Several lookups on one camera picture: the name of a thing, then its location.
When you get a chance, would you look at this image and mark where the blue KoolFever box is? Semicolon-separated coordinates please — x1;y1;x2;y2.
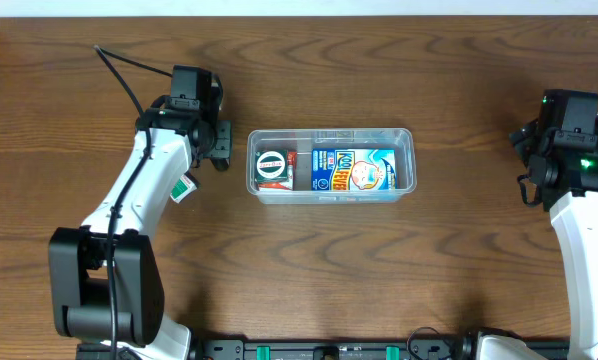
311;148;397;192

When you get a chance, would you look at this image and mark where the dark bottle white cap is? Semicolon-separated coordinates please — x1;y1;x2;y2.
211;158;230;172

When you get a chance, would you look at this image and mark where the white green Panadol box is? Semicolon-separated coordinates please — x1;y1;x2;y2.
170;172;199;203

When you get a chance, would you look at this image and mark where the red orange small box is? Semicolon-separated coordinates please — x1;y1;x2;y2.
255;150;296;191

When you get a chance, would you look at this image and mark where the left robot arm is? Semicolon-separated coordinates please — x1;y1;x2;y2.
48;65;232;359

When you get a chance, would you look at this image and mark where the green round-label box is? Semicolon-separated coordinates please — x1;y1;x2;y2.
255;150;289;183

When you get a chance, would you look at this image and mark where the clear plastic container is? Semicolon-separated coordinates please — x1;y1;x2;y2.
246;128;416;204

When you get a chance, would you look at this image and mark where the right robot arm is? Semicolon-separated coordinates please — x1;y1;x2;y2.
510;89;598;359

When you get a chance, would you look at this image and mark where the left black cable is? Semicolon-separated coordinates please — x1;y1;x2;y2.
93;44;175;360

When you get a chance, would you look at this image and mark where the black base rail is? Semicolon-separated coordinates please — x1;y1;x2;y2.
75;337;579;360

